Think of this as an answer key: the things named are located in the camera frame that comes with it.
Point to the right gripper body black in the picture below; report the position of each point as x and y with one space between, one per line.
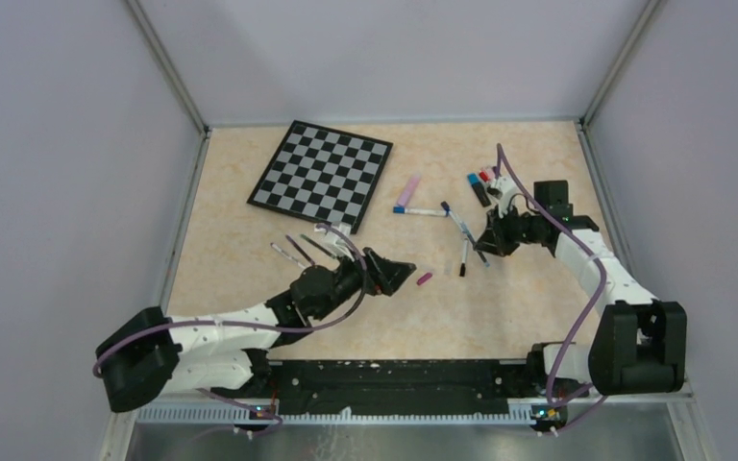
516 230

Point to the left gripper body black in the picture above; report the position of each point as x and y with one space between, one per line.
349 279

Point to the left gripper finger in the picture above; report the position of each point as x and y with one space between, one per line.
377 264
388 286

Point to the blue gel pen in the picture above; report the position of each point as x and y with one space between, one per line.
470 238

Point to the green gel pen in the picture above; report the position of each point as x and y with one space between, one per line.
318 246

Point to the purple gel pen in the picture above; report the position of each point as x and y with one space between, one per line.
300 250

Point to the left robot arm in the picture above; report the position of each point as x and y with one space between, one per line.
153 354

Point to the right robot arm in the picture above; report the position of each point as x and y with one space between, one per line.
640 344

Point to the black highlighter blue cap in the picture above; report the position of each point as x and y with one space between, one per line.
478 189

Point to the white marker blue cap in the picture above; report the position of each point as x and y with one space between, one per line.
420 211

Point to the lilac highlighter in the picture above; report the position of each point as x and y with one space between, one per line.
408 190

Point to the black grey chessboard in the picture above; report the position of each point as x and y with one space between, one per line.
322 175

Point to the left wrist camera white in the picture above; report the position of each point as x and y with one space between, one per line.
335 239

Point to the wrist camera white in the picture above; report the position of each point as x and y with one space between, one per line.
335 239
502 188

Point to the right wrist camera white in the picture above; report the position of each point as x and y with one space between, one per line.
502 188

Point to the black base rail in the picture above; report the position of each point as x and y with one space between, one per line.
407 388

